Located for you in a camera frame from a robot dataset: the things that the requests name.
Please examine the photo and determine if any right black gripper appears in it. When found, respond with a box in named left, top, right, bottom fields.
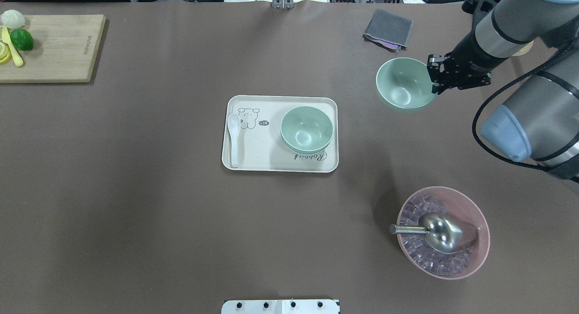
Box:
left=427, top=33, right=493, bottom=95

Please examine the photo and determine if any green bowl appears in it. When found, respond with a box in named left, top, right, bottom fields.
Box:
left=284, top=143, right=331, bottom=155
left=280, top=106, right=334, bottom=150
left=375, top=57, right=438, bottom=113

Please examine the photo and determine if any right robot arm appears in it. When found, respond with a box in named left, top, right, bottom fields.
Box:
left=427, top=0, right=578, bottom=182

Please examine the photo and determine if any grey folded cloth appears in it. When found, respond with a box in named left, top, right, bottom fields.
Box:
left=362, top=10, right=414, bottom=52

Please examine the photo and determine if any wooden mug tree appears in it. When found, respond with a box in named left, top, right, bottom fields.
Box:
left=512, top=40, right=534, bottom=57

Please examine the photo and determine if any green bowl on tray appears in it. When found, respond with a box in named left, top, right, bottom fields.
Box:
left=284, top=143, right=331, bottom=155

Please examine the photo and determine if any metal scoop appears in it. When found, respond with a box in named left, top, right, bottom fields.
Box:
left=389, top=212, right=479, bottom=254

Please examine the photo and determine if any pink bowl with ice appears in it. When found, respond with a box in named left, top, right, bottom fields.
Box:
left=395, top=186, right=491, bottom=280

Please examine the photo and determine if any cream rectangular tray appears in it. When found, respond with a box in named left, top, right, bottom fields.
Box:
left=222, top=95, right=339, bottom=172

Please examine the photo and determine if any white ceramic spoon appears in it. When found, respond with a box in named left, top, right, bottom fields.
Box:
left=226, top=113, right=241, bottom=168

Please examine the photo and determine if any wooden cutting board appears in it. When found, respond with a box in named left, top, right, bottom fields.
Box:
left=0, top=14, right=106, bottom=84

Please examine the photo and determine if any green lime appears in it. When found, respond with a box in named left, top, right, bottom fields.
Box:
left=9, top=28, right=34, bottom=51

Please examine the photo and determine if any white garlic bulb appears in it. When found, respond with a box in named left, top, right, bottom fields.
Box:
left=1, top=10, right=26, bottom=30

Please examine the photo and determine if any lemon slice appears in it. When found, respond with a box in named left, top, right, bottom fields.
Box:
left=0, top=42, right=12, bottom=64

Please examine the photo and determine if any yellow plastic knife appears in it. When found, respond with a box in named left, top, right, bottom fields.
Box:
left=1, top=26, right=24, bottom=67

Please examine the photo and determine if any right gripper camera mount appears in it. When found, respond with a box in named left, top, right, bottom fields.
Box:
left=461, top=0, right=502, bottom=23

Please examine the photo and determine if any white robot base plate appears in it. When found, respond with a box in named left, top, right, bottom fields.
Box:
left=221, top=298, right=341, bottom=314

